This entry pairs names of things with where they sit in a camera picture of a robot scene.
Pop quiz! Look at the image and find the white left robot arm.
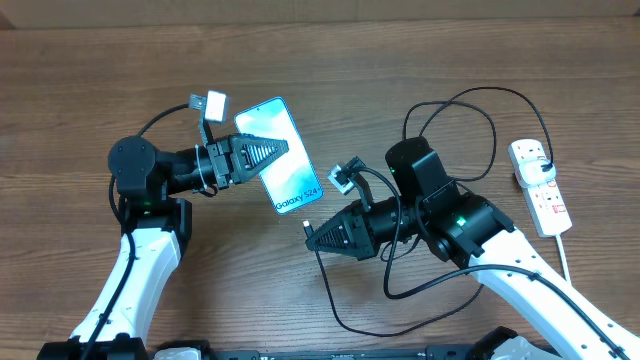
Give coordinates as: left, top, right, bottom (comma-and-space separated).
38, 134, 289, 359

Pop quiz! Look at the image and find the cardboard back panel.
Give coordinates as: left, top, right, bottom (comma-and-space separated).
1, 0, 639, 30

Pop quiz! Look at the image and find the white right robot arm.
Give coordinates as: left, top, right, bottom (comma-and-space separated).
304, 137, 639, 359

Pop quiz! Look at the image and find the white power strip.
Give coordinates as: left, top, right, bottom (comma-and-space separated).
507, 139, 572, 237

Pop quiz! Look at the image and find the black USB charger cable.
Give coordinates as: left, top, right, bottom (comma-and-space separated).
301, 86, 556, 338

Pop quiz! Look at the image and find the white power strip cord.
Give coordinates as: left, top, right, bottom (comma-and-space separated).
554, 234, 574, 287

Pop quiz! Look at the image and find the white charger plug adapter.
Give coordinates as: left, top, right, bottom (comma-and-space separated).
515, 159, 557, 188

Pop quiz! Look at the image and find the Samsung Galaxy smartphone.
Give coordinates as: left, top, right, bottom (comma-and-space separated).
234, 97, 324, 215

